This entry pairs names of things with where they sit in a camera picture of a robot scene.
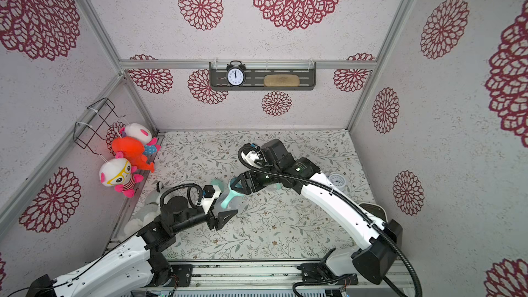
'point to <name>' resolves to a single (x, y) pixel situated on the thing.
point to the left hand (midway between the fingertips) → (231, 203)
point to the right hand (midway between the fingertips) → (237, 183)
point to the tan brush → (281, 80)
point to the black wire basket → (92, 124)
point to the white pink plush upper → (139, 131)
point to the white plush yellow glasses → (119, 172)
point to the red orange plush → (133, 149)
